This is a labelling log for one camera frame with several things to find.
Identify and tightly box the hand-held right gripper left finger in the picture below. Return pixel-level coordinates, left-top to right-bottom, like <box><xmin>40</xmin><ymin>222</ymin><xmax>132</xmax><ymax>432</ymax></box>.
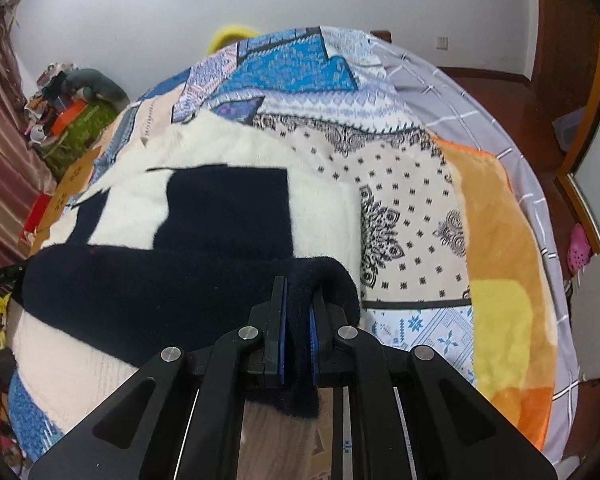
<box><xmin>27</xmin><ymin>275</ymin><xmax>288</xmax><ymax>480</ymax></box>

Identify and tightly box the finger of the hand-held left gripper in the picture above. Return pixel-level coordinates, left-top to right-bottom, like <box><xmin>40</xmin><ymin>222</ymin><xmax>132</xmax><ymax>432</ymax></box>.
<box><xmin>0</xmin><ymin>262</ymin><xmax>28</xmax><ymax>298</ymax></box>

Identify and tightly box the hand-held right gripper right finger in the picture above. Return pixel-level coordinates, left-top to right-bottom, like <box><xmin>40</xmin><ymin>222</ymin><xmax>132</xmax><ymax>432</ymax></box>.
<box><xmin>307</xmin><ymin>287</ymin><xmax>571</xmax><ymax>480</ymax></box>

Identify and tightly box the cream navy striped sweater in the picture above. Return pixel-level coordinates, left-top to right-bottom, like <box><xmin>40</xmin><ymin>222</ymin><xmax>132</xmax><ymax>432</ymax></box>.
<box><xmin>10</xmin><ymin>110</ymin><xmax>363</xmax><ymax>431</ymax></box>

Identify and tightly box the yellow toy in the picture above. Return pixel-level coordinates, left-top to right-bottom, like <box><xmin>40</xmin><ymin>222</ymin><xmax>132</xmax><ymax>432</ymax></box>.
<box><xmin>0</xmin><ymin>292</ymin><xmax>12</xmax><ymax>346</ymax></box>

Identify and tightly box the red box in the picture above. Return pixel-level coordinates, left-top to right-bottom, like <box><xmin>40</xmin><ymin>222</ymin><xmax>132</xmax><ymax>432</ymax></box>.
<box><xmin>22</xmin><ymin>192</ymin><xmax>56</xmax><ymax>236</ymax></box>

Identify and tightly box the brown striped curtain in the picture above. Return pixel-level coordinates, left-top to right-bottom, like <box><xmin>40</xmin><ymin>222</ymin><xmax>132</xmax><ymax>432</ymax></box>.
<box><xmin>0</xmin><ymin>5</ymin><xmax>56</xmax><ymax>266</ymax></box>

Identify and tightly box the green fabric bag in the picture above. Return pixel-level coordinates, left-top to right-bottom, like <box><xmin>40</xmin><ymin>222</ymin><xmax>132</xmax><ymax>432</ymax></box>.
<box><xmin>45</xmin><ymin>102</ymin><xmax>118</xmax><ymax>181</ymax></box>

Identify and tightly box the orange box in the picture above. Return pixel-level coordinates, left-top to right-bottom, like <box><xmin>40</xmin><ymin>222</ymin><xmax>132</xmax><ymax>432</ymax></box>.
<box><xmin>50</xmin><ymin>100</ymin><xmax>88</xmax><ymax>136</ymax></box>

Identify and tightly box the blue patchwork blanket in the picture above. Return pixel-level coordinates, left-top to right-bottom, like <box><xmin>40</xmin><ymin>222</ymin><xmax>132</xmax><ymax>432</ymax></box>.
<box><xmin>7</xmin><ymin>25</ymin><xmax>476</xmax><ymax>461</ymax></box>

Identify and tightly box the pile of household clutter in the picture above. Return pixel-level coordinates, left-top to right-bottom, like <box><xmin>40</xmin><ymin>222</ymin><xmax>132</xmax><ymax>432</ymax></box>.
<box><xmin>25</xmin><ymin>62</ymin><xmax>88</xmax><ymax>146</ymax></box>

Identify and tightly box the grey plush toy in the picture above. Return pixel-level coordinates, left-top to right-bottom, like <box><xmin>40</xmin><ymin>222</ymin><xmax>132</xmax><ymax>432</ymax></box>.
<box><xmin>65</xmin><ymin>67</ymin><xmax>128</xmax><ymax>106</ymax></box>

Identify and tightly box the orange yellow fleece blanket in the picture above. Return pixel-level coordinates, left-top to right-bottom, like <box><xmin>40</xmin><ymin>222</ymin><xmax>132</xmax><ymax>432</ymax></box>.
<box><xmin>432</xmin><ymin>135</ymin><xmax>563</xmax><ymax>453</ymax></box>

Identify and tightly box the pink slipper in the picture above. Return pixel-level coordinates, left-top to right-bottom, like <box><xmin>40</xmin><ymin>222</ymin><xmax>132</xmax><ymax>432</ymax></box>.
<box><xmin>565</xmin><ymin>222</ymin><xmax>593</xmax><ymax>273</ymax></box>

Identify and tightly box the white plastic panel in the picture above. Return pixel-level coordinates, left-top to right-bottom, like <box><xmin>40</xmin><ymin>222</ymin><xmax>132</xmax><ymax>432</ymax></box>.
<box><xmin>565</xmin><ymin>247</ymin><xmax>600</xmax><ymax>386</ymax></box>

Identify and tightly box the yellow foam tube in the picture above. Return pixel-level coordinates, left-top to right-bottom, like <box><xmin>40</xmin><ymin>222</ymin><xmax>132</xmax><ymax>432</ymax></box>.
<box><xmin>205</xmin><ymin>24</ymin><xmax>258</xmax><ymax>56</ymax></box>

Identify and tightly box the clear plastic bag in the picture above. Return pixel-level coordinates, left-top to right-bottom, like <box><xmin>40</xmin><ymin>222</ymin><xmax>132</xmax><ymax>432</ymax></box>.
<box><xmin>550</xmin><ymin>110</ymin><xmax>588</xmax><ymax>153</ymax></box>

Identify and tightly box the brown wooden room door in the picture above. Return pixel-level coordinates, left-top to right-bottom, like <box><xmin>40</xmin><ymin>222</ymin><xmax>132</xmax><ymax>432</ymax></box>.
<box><xmin>530</xmin><ymin>0</ymin><xmax>600</xmax><ymax>111</ymax></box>

